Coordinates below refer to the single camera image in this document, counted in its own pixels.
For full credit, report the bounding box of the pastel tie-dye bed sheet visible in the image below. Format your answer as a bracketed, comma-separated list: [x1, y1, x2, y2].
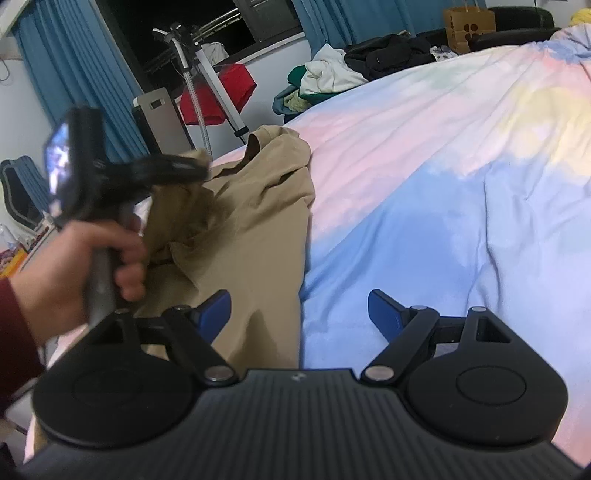
[23, 23, 591, 457]

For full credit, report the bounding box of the brown paper bag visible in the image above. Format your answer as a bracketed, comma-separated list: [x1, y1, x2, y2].
[443, 0, 498, 55]

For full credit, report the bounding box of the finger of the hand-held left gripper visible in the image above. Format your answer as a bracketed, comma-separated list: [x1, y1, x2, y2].
[131, 152, 209, 191]

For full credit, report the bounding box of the white hanging cloth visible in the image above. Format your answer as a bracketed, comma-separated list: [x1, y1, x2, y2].
[201, 42, 230, 66]

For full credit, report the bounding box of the white vanity desk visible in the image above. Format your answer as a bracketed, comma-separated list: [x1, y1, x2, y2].
[0, 220, 61, 280]

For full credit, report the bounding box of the dark window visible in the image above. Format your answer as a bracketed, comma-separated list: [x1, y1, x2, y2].
[95, 0, 305, 93]

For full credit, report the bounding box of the garment steamer with hose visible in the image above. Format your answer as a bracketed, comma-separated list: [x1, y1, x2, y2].
[152, 25, 214, 158]

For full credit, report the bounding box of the black armchair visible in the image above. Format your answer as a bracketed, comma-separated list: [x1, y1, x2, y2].
[470, 6, 555, 52]

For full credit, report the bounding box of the red garment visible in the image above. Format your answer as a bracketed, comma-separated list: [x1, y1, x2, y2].
[179, 64, 258, 126]

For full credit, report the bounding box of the grey panel board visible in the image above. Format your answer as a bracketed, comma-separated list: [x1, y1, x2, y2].
[131, 85, 195, 156]

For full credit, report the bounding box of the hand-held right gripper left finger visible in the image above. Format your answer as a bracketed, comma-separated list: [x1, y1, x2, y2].
[88, 290, 239, 387]

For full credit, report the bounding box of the wavy-edged mirror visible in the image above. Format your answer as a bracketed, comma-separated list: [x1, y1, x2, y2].
[0, 156, 49, 230]

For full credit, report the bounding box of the blue curtain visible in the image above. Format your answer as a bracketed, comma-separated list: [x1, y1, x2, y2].
[11, 0, 160, 160]
[291, 0, 468, 54]

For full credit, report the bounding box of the white garment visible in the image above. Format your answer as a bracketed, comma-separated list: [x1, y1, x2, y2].
[299, 44, 370, 96]

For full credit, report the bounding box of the orange box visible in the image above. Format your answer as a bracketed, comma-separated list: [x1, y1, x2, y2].
[0, 248, 29, 278]

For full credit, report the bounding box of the green garment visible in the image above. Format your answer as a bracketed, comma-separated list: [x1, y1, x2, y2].
[288, 65, 325, 100]

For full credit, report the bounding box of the tan shirt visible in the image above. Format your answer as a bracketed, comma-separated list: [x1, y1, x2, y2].
[134, 126, 317, 371]

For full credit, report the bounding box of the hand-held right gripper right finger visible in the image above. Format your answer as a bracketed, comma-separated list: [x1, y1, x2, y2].
[360, 289, 513, 384]

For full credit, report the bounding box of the person's left hand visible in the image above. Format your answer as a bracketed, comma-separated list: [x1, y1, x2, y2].
[9, 215, 151, 348]

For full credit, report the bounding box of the black jacket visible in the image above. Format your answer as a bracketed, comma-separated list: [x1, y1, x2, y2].
[344, 33, 437, 82]

